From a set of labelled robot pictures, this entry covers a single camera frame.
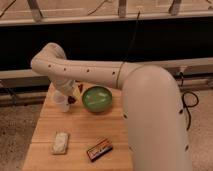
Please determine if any black cable bundle on floor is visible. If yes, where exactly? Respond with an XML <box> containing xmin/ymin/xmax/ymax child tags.
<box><xmin>178</xmin><ymin>71</ymin><xmax>200</xmax><ymax>132</ymax></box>

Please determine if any white sponge block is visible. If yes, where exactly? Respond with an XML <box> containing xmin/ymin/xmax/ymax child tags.
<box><xmin>52</xmin><ymin>132</ymin><xmax>69</xmax><ymax>155</ymax></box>

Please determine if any green bowl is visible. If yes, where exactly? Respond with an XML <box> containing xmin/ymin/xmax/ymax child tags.
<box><xmin>82</xmin><ymin>86</ymin><xmax>112</xmax><ymax>113</ymax></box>

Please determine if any dark red pepper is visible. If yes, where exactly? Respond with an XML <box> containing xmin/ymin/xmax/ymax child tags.
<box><xmin>68</xmin><ymin>96</ymin><xmax>77</xmax><ymax>104</ymax></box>

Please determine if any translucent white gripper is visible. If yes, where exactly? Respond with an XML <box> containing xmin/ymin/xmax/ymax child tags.
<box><xmin>55</xmin><ymin>80</ymin><xmax>83</xmax><ymax>100</ymax></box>

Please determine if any black hanging cable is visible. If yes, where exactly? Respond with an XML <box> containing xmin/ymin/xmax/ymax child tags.
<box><xmin>121</xmin><ymin>11</ymin><xmax>142</xmax><ymax>64</ymax></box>

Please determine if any wooden cutting board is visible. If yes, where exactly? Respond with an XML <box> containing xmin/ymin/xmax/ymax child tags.
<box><xmin>22</xmin><ymin>86</ymin><xmax>133</xmax><ymax>171</ymax></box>

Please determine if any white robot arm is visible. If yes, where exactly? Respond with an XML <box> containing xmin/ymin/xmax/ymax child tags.
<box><xmin>31</xmin><ymin>43</ymin><xmax>193</xmax><ymax>171</ymax></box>

